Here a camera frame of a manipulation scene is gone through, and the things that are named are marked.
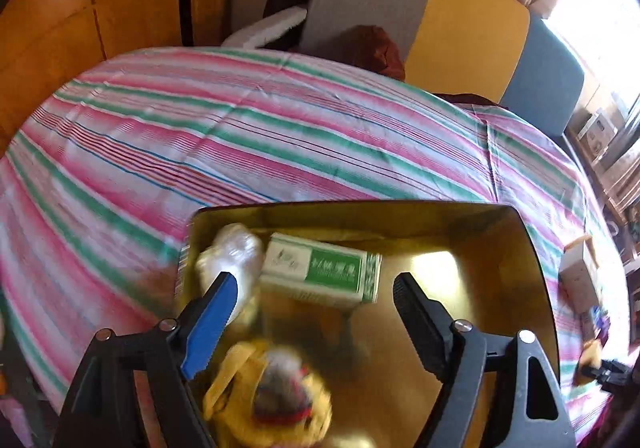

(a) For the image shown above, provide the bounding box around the green white medicine box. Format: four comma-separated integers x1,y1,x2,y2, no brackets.
259,232,382,310

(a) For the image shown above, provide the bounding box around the tricolour armchair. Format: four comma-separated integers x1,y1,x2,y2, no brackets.
224,0,584,137

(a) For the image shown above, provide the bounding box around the gold metal tray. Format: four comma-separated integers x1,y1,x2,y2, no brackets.
175,201,575,447

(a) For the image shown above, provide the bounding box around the white product box on desk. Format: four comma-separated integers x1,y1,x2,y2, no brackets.
578,112,617,159

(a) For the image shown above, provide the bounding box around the white cardboard box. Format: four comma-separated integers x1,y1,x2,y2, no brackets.
559,234,600,314

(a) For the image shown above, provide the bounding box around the blue tissue pack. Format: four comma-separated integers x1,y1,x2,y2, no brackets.
580,306,611,346

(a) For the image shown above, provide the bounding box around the wooden wardrobe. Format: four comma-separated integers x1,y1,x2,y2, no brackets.
1,0,230,146

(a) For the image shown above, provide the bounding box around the dark red cloth on chair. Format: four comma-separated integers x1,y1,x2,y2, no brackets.
330,26,406,82

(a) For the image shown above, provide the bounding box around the striped bedsheet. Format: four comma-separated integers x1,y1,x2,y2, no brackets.
1,47,629,439

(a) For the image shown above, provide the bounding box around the yellow sponge block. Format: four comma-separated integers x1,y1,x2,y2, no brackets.
574,338,602,386

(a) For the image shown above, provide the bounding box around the white plastic bag ball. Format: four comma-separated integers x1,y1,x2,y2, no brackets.
195,223,264,324

